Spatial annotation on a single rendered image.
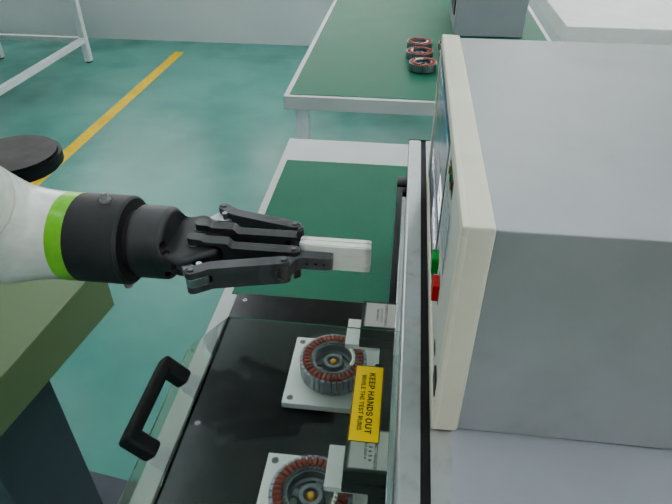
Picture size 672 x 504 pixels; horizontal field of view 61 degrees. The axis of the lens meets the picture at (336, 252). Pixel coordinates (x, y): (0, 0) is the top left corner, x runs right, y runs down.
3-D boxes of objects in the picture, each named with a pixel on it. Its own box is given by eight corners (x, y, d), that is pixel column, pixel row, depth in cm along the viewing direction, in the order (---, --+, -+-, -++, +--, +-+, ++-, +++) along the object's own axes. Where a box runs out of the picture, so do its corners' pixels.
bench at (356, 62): (292, 260, 253) (283, 95, 209) (340, 102, 402) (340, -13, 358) (548, 278, 243) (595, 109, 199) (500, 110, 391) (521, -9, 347)
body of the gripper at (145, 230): (160, 246, 65) (241, 251, 64) (130, 294, 58) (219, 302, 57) (147, 188, 60) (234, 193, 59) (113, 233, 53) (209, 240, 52)
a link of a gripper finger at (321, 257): (282, 248, 57) (276, 266, 54) (333, 252, 56) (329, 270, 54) (283, 260, 57) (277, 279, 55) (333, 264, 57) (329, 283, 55)
